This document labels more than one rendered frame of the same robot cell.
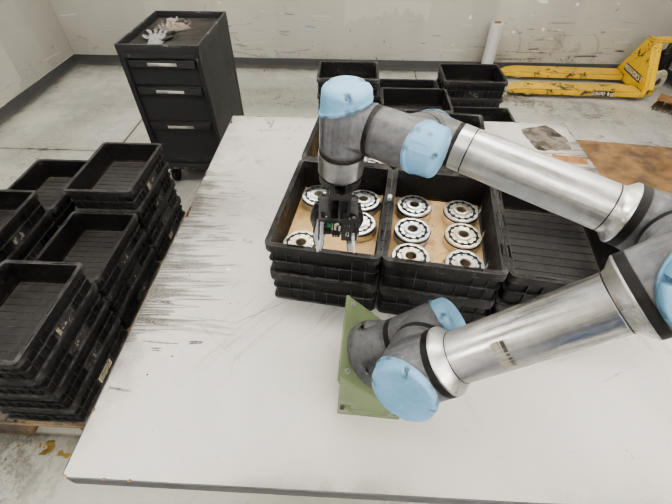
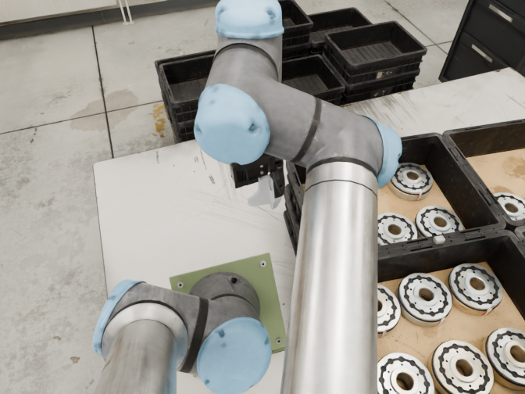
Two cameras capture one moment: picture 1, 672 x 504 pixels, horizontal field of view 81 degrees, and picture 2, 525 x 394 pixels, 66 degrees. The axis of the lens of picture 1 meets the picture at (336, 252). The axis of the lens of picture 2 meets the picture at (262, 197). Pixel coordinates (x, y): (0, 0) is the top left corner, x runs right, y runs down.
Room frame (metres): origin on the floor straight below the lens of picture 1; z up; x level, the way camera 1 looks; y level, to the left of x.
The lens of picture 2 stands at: (0.40, -0.43, 1.60)
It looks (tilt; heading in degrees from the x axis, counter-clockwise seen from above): 51 degrees down; 68
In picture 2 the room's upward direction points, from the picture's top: straight up
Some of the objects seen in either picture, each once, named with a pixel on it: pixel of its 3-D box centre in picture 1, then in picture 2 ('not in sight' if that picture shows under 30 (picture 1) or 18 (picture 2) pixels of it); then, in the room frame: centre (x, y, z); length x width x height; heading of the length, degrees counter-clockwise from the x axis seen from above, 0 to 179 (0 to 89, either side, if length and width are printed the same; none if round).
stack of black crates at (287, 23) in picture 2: (6, 258); (266, 55); (1.18, 1.44, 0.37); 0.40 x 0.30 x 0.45; 177
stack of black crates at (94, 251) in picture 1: (100, 270); (292, 106); (1.16, 1.04, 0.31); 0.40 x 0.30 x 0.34; 177
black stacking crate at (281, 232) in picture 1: (335, 218); (382, 205); (0.87, 0.00, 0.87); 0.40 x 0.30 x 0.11; 170
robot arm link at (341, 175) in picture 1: (342, 163); not in sight; (0.56, -0.01, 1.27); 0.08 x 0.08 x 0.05
